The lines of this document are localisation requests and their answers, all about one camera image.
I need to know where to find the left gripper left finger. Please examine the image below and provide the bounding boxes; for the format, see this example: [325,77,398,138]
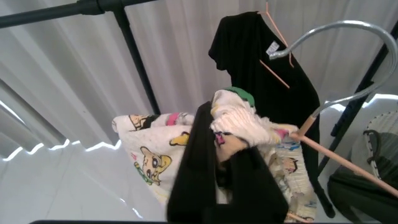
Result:
[166,101,219,222]

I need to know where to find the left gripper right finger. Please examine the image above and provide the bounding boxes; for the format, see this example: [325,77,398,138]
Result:
[214,145,290,222]

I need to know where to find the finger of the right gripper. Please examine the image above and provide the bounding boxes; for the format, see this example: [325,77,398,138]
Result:
[326,166,398,224]

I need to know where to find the pink clothes hanger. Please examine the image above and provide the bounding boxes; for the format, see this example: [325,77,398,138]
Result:
[257,1,295,90]
[268,19,398,223]

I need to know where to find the cream printed garment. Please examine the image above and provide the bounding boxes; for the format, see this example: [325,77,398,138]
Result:
[111,86,318,223]

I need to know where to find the black T-shirt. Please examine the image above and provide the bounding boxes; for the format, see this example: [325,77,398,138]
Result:
[208,11,336,219]

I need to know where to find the white laundry basket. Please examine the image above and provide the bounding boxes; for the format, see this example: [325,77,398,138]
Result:
[350,110,398,182]

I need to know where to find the black clothes rack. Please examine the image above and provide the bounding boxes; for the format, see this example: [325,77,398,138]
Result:
[0,0,398,177]

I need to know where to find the white curtain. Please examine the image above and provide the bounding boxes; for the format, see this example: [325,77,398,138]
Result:
[0,0,398,162]

